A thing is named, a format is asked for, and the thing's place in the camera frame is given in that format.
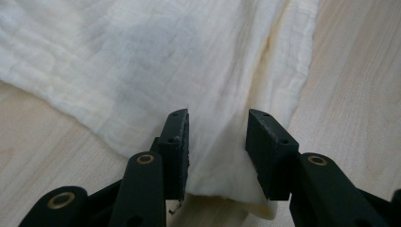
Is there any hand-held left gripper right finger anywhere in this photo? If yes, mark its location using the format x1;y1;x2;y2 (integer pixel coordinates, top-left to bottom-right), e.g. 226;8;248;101
244;108;300;202

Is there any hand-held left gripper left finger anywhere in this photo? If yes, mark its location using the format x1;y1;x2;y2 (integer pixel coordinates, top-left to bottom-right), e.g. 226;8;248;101
150;108;191;201

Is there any white cloth with brown print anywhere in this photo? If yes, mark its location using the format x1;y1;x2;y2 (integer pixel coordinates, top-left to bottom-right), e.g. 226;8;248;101
0;0;320;221

